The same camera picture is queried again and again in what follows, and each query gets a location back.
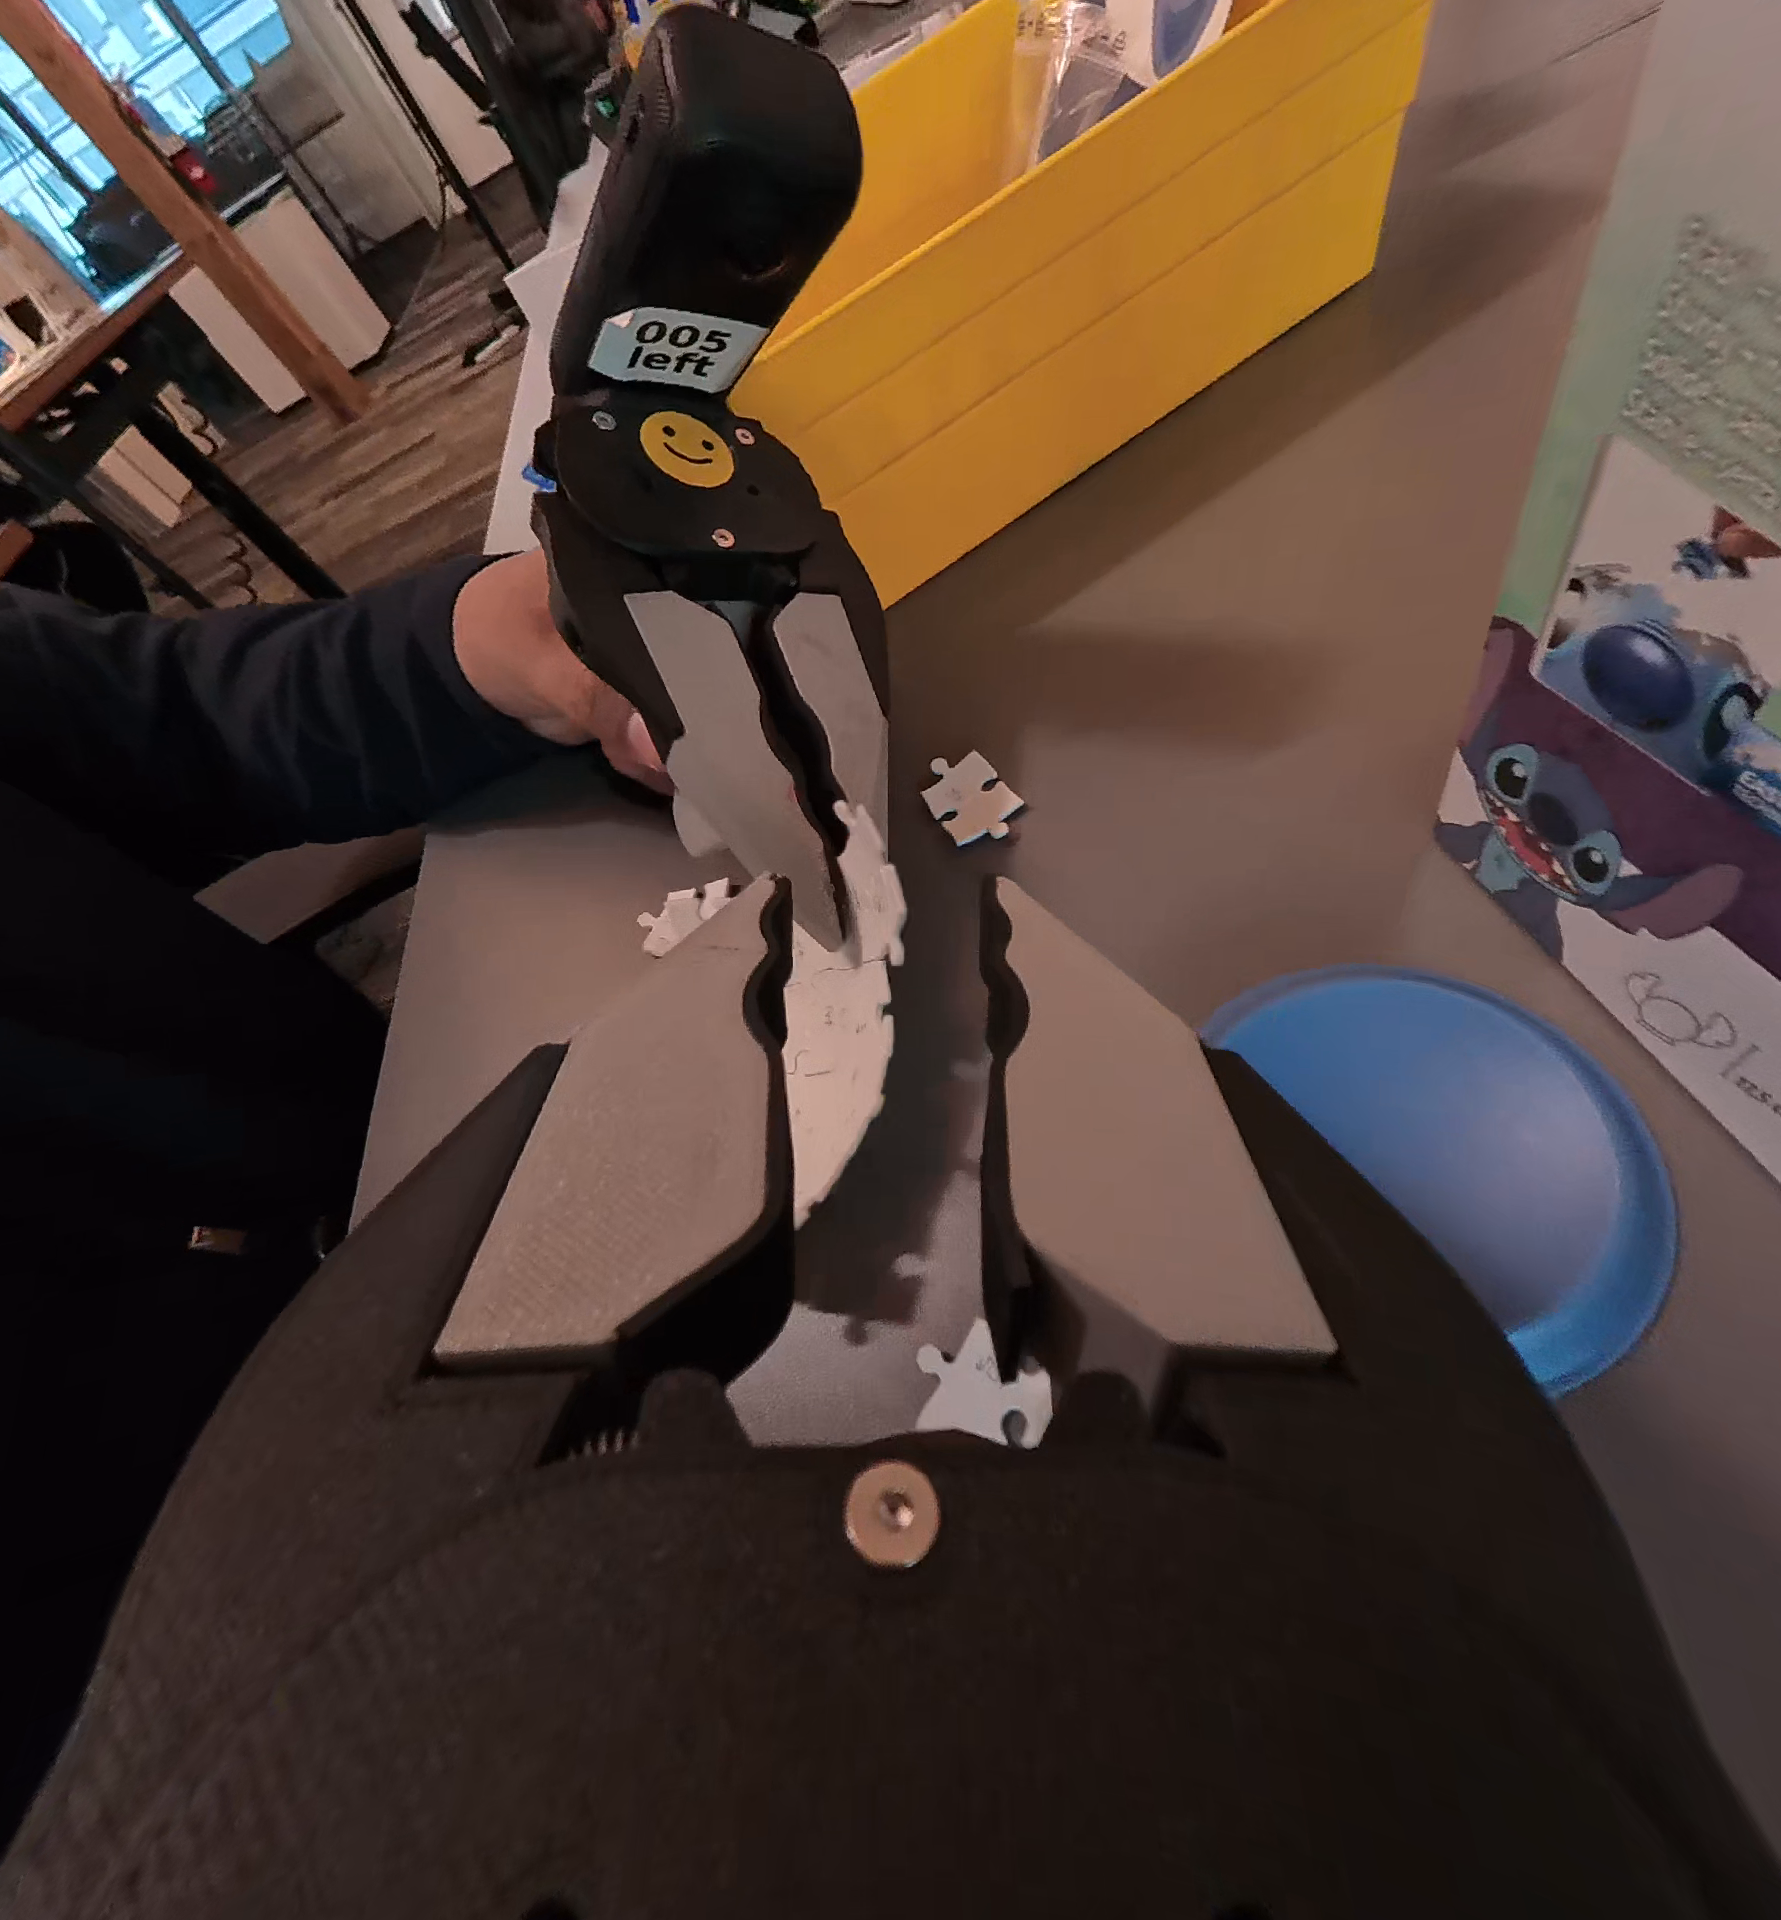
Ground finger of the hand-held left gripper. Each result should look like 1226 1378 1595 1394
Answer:
623 589 853 958
766 594 895 845

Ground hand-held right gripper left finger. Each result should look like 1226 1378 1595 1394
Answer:
432 877 797 1384

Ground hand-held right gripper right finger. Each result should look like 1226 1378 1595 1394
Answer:
980 877 1341 1424

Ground joined white puzzle pieces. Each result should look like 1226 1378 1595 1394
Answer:
913 1319 1056 1450

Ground assembled curved puzzle section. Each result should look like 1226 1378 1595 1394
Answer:
638 802 910 1220

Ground yellow plastic bin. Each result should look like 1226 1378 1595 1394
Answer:
732 0 1436 610

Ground person's left forearm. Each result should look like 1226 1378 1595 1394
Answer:
0 558 530 865

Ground single white puzzle piece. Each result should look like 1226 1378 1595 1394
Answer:
918 752 1028 849

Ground blue round ball stand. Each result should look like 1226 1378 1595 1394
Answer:
1195 966 1682 1402

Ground cartoon printed puzzle box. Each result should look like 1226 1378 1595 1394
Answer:
1434 0 1781 1253

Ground person's left hand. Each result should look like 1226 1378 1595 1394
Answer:
451 553 679 798

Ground black tripod stand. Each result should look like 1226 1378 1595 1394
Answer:
343 0 530 274

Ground white cabinet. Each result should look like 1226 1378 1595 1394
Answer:
169 196 394 415

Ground white paper sheet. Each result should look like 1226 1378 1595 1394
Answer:
1121 0 1239 74

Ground wooden post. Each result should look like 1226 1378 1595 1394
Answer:
0 0 369 425

